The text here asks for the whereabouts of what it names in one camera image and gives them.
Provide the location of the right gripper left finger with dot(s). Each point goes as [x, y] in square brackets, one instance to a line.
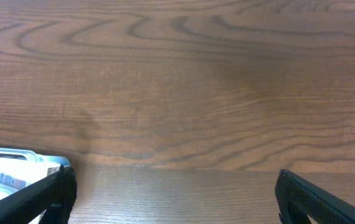
[54, 196]

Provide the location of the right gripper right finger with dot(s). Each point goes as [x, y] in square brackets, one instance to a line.
[300, 201]

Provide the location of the clear plastic container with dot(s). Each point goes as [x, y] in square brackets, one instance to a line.
[32, 156]

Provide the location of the blue fever patch box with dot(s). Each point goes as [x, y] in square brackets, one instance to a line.
[18, 174]

